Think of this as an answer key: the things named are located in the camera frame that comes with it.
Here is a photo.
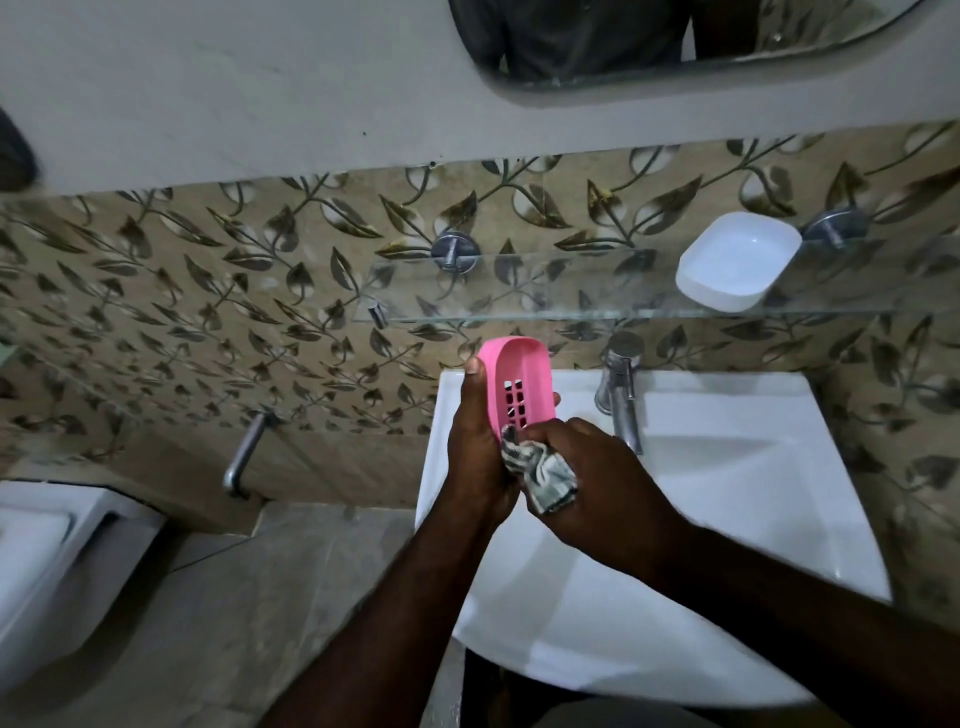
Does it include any glass wall shelf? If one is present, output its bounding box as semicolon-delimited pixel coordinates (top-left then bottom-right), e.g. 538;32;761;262
352;238;960;325

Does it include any person's left hand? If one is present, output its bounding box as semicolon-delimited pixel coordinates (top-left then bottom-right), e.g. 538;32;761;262
445;357;562;528

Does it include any chrome wall pipe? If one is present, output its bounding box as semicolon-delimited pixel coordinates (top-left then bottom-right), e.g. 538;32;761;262
222;408;280;500

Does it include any white toilet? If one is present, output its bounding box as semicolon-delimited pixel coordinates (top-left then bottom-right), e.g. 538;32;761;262
0;480;166;695

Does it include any white wash basin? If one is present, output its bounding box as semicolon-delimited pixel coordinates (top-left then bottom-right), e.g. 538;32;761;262
414;369;894;708

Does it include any wall mirror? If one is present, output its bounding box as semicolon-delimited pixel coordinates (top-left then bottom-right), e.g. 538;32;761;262
447;0;925;90

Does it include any checked cleaning cloth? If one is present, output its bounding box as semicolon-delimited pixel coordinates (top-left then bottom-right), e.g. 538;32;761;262
500;426;579;516

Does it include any person's right forearm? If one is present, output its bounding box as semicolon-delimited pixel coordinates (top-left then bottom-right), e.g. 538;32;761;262
648;521;960;728

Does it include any person's right hand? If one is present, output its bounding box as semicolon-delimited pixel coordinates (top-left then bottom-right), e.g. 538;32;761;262
501;417;695;579

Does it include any chrome shelf bracket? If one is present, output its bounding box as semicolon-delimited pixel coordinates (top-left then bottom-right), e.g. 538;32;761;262
802;207;871;251
430;228;482;276

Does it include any pink soap dish strainer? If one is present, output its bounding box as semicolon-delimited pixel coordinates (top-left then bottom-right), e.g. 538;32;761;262
477;336;558;444

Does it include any person's left forearm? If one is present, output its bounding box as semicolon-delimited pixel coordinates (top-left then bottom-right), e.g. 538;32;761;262
258;487;505;728

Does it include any white soap dish tray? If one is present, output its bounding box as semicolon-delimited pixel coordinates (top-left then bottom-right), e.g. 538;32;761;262
675;210;804;314

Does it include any chrome basin tap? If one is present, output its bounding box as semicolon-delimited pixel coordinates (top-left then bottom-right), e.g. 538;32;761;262
594;330;646;456

